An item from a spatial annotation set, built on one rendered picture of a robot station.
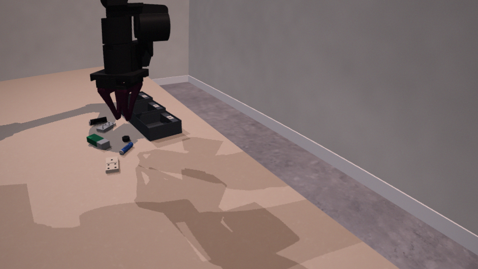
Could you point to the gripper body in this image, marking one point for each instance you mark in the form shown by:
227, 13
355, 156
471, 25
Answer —
118, 69

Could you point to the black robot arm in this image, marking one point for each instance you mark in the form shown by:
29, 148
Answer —
151, 23

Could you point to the blue battery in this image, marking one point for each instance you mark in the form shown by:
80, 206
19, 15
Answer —
126, 148

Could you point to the black rack of bins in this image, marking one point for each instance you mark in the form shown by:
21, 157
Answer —
152, 120

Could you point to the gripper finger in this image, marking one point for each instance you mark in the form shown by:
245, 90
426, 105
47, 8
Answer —
105, 94
123, 98

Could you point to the white domino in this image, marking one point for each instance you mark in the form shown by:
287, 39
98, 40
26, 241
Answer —
106, 126
112, 165

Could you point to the green and white eraser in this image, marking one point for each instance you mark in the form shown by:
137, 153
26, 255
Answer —
98, 141

